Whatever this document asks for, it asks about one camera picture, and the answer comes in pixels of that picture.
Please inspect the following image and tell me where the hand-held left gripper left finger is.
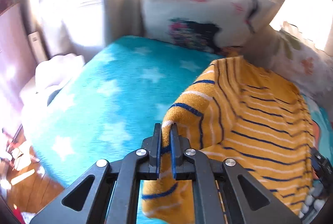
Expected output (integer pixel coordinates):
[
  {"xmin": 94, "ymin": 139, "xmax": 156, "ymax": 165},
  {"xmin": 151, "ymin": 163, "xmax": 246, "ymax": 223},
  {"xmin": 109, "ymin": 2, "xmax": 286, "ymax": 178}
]
[{"xmin": 30, "ymin": 123, "xmax": 162, "ymax": 224}]

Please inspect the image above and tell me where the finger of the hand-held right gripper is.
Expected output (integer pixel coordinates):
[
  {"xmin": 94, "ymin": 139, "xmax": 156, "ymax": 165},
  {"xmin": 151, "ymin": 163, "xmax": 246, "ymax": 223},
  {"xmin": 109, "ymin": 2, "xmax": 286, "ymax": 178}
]
[{"xmin": 310, "ymin": 147, "xmax": 333, "ymax": 189}]

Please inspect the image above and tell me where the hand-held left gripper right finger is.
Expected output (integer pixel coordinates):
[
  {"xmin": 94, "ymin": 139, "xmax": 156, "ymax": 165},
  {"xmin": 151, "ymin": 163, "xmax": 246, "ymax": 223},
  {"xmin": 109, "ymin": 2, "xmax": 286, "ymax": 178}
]
[{"xmin": 170, "ymin": 123, "xmax": 303, "ymax": 224}]

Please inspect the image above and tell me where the yellow striped knit sweater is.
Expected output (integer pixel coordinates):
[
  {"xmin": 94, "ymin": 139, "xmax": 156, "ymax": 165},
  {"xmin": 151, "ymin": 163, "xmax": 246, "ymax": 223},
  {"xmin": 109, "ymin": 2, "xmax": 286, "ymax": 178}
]
[{"xmin": 140, "ymin": 56, "xmax": 316, "ymax": 224}]

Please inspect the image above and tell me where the teal cartoon print blanket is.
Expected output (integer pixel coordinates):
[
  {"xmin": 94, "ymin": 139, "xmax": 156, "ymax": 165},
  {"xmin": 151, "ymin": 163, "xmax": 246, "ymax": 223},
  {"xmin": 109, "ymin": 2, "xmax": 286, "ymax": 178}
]
[{"xmin": 22, "ymin": 35, "xmax": 333, "ymax": 224}]

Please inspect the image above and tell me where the leaf print pillow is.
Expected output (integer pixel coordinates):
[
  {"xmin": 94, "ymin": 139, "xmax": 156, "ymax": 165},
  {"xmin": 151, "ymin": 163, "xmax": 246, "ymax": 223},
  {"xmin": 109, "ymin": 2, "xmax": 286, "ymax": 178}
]
[{"xmin": 271, "ymin": 21, "xmax": 333, "ymax": 110}]

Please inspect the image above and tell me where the white cloth pile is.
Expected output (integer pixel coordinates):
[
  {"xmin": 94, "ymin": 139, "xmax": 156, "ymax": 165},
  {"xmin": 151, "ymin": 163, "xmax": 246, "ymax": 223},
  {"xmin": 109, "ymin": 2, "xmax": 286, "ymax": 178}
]
[{"xmin": 20, "ymin": 54, "xmax": 86, "ymax": 110}]

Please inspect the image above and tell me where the beige padded headboard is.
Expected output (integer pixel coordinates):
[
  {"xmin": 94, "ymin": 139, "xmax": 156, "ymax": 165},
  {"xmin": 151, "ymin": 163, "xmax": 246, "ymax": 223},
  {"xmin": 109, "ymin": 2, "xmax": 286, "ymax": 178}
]
[{"xmin": 242, "ymin": 24, "xmax": 281, "ymax": 74}]

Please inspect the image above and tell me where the white pillow with dark floral print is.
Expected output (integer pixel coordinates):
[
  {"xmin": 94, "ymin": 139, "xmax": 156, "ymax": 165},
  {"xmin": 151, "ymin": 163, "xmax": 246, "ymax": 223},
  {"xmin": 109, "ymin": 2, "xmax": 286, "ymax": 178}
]
[{"xmin": 139, "ymin": 0, "xmax": 276, "ymax": 54}]

